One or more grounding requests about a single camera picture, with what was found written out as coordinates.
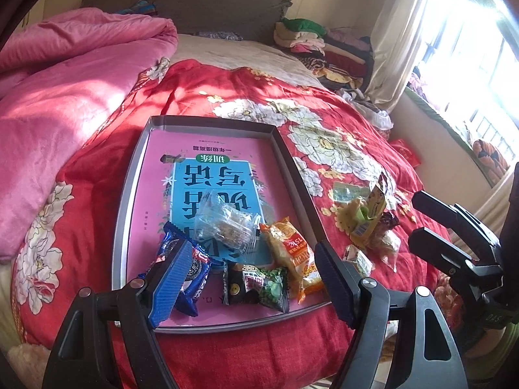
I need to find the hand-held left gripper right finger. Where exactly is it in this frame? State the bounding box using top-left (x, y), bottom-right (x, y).
top-left (314, 240), bottom-right (469, 389)

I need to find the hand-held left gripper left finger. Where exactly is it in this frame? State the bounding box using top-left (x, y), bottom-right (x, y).
top-left (48, 238), bottom-right (195, 389)

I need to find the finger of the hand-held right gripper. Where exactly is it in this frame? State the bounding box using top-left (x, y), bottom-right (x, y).
top-left (411, 190), bottom-right (503, 252)
top-left (407, 227), bottom-right (493, 292)

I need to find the small clear candy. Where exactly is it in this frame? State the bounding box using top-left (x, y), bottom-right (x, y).
top-left (344, 245), bottom-right (374, 277)

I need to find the blue cookie packet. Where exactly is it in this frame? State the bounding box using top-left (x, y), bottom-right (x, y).
top-left (138, 222), bottom-right (213, 317)

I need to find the clear packet with tan biscuit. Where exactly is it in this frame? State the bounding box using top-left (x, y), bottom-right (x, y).
top-left (375, 229), bottom-right (402, 272)

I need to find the orange snack packet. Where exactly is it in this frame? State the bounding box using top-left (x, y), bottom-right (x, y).
top-left (259, 217), bottom-right (327, 304)

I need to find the dark brown candy wrapper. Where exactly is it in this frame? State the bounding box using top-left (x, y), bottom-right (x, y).
top-left (379, 211), bottom-right (401, 230)

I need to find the pale yellow snack packet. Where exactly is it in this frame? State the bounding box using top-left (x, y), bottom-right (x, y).
top-left (334, 196), bottom-right (374, 233)

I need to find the yellow cartoon snack packet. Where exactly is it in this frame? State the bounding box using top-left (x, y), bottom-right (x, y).
top-left (351, 172), bottom-right (389, 248)

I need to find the black snack packet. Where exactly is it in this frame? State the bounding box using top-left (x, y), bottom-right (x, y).
top-left (221, 261), bottom-right (290, 313)

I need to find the clear crinkled snack packet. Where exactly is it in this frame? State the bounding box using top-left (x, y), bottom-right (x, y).
top-left (190, 190), bottom-right (262, 258)

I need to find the grey shallow cardboard tray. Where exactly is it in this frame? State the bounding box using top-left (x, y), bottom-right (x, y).
top-left (111, 115), bottom-right (345, 335)

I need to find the brown plush toy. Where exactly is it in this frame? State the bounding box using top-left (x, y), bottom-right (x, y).
top-left (434, 279), bottom-right (465, 331)

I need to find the orange patterned cushion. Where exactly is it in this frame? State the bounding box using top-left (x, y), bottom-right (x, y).
top-left (472, 140), bottom-right (509, 187)

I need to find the red plastic bag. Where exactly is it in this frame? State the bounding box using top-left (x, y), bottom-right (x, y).
top-left (389, 138), bottom-right (422, 167)

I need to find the red floral bed sheet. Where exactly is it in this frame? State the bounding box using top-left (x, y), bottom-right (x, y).
top-left (10, 59), bottom-right (459, 389)

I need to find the white plastic bag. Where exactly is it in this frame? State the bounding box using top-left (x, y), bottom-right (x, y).
top-left (336, 87), bottom-right (394, 130)

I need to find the pink children's book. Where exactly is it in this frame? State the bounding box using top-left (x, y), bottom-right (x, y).
top-left (126, 130), bottom-right (325, 329)

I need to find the beige fluffy blanket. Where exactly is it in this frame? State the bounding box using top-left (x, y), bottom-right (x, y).
top-left (8, 344), bottom-right (45, 373)

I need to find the window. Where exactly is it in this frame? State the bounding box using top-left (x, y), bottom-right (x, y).
top-left (414, 0), bottom-right (519, 147)

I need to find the cream curtain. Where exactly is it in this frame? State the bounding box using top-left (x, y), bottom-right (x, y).
top-left (365, 0), bottom-right (447, 114)

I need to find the pile of folded clothes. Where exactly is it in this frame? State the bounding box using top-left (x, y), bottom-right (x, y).
top-left (273, 17), bottom-right (374, 92)

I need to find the pink quilt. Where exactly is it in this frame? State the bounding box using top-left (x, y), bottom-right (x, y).
top-left (0, 10), bottom-right (179, 264)

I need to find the purple patterned cloth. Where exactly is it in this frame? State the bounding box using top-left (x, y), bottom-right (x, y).
top-left (195, 30), bottom-right (244, 41)

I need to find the blue patterned pillow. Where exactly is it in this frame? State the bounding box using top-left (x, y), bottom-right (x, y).
top-left (122, 0), bottom-right (157, 17)

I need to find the grey headboard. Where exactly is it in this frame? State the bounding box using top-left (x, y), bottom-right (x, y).
top-left (81, 0), bottom-right (293, 45)

